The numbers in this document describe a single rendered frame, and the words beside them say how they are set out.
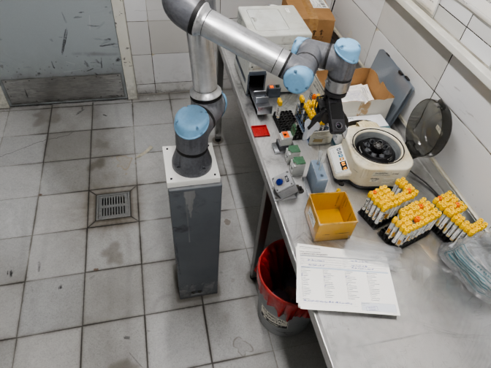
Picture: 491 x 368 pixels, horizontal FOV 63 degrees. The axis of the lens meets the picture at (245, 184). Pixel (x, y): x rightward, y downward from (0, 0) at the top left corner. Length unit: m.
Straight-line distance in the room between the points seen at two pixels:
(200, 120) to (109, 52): 1.91
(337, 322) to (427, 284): 0.34
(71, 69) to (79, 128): 0.43
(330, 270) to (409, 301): 0.25
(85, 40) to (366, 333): 2.62
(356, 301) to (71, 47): 2.59
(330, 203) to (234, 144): 1.62
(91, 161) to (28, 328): 1.16
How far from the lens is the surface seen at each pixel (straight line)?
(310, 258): 1.32
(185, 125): 1.34
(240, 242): 2.39
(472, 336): 1.41
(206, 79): 1.40
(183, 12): 1.15
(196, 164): 1.44
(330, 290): 1.28
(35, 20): 3.13
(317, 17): 2.29
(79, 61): 3.24
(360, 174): 1.53
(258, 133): 1.70
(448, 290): 1.45
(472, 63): 1.54
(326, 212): 1.45
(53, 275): 2.42
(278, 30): 1.83
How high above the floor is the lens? 1.98
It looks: 48 degrees down
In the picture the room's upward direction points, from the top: 6 degrees clockwise
